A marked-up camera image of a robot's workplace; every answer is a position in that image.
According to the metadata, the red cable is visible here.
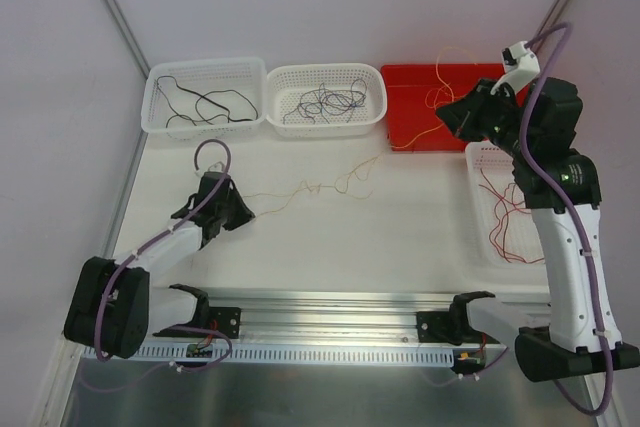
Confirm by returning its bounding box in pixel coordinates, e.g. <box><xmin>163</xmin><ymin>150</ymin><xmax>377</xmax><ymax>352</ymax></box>
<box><xmin>488</xmin><ymin>206</ymin><xmax>546</xmax><ymax>266</ymax></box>
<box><xmin>478</xmin><ymin>166</ymin><xmax>531</xmax><ymax>221</ymax></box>

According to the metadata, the thick black cable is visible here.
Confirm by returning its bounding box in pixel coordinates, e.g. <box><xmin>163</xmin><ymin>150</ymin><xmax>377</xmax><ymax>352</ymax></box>
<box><xmin>156</xmin><ymin>75</ymin><xmax>236</xmax><ymax>128</ymax></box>
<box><xmin>166</xmin><ymin>88</ymin><xmax>261</xmax><ymax>128</ymax></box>

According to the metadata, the dark grey cable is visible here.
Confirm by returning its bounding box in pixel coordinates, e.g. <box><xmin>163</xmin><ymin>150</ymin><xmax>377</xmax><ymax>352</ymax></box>
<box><xmin>317</xmin><ymin>76</ymin><xmax>371</xmax><ymax>126</ymax></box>
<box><xmin>282</xmin><ymin>88</ymin><xmax>351</xmax><ymax>126</ymax></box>

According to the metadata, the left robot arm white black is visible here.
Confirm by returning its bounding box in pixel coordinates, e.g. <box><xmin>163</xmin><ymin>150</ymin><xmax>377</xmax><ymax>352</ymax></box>
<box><xmin>63</xmin><ymin>172</ymin><xmax>254</xmax><ymax>359</ymax></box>

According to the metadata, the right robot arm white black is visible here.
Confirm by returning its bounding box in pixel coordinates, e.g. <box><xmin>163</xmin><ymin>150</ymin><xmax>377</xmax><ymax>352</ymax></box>
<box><xmin>436</xmin><ymin>78</ymin><xmax>639</xmax><ymax>382</ymax></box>

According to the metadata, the red plastic tray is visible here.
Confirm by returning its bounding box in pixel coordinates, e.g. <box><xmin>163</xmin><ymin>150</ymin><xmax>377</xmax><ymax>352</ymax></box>
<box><xmin>381</xmin><ymin>63</ymin><xmax>503</xmax><ymax>152</ymax></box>

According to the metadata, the white basket on right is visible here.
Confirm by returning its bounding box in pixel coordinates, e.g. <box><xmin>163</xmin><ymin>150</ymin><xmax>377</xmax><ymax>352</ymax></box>
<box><xmin>464</xmin><ymin>141</ymin><xmax>545</xmax><ymax>271</ymax></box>

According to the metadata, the translucent white square-hole basket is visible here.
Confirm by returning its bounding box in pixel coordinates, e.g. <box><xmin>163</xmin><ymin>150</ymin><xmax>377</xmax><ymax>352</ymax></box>
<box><xmin>141</xmin><ymin>57</ymin><xmax>267</xmax><ymax>140</ymax></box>

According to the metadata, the white round-hole basket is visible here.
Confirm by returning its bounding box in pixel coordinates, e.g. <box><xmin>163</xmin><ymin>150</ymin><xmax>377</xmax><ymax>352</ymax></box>
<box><xmin>266</xmin><ymin>63</ymin><xmax>387</xmax><ymax>139</ymax></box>

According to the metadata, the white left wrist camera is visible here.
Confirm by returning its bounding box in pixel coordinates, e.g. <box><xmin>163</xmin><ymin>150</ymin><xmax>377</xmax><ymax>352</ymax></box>
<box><xmin>195</xmin><ymin>161</ymin><xmax>226</xmax><ymax>177</ymax></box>

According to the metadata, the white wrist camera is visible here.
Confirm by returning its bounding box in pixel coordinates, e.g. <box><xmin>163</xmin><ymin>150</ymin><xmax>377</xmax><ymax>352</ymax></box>
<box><xmin>195</xmin><ymin>161</ymin><xmax>226</xmax><ymax>177</ymax></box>
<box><xmin>490</xmin><ymin>41</ymin><xmax>540</xmax><ymax>95</ymax></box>

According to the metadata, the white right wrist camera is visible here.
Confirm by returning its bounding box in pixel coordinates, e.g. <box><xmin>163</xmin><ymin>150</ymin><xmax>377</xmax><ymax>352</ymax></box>
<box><xmin>490</xmin><ymin>41</ymin><xmax>540</xmax><ymax>95</ymax></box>

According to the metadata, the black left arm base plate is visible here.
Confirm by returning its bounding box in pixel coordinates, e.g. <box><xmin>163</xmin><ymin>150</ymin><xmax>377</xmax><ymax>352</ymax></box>
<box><xmin>153</xmin><ymin>306</ymin><xmax>242</xmax><ymax>339</ymax></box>

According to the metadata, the aluminium mounting rail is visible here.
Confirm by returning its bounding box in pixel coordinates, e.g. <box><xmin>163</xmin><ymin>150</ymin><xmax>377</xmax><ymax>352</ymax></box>
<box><xmin>149</xmin><ymin>289</ymin><xmax>551</xmax><ymax>348</ymax></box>

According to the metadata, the white slotted cable duct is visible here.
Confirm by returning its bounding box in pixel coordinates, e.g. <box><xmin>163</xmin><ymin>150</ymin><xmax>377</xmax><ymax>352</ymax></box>
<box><xmin>84</xmin><ymin>344</ymin><xmax>455</xmax><ymax>367</ymax></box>

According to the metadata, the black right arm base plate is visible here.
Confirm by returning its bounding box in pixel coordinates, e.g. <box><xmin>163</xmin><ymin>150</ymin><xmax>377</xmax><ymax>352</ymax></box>
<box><xmin>415</xmin><ymin>311</ymin><xmax>482</xmax><ymax>346</ymax></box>

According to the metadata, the aluminium corner post left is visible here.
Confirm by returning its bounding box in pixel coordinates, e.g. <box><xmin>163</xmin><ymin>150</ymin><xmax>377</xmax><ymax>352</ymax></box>
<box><xmin>101</xmin><ymin>0</ymin><xmax>151</xmax><ymax>78</ymax></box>

